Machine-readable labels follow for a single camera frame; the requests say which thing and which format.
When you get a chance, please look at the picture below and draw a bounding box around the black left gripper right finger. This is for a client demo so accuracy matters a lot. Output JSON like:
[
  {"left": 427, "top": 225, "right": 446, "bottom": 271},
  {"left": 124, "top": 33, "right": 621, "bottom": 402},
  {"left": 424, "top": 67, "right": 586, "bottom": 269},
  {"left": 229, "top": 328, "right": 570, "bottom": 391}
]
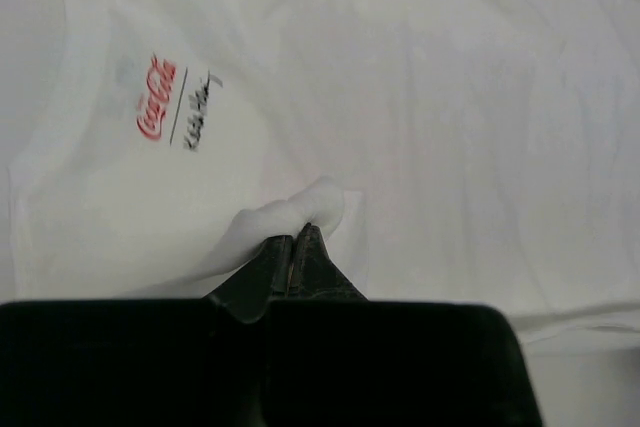
[{"left": 269, "top": 225, "right": 543, "bottom": 426}]

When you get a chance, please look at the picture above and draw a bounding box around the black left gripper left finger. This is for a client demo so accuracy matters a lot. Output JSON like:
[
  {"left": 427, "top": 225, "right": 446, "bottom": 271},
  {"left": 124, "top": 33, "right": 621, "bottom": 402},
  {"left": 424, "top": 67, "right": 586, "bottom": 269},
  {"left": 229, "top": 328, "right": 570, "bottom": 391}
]
[{"left": 1, "top": 236, "right": 293, "bottom": 426}]

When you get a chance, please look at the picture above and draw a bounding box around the white t-shirt green trim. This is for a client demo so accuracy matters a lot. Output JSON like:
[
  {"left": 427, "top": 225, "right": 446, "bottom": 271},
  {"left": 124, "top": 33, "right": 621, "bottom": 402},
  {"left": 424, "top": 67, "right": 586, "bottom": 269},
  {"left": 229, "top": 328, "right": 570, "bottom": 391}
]
[{"left": 1, "top": 0, "right": 639, "bottom": 351}]

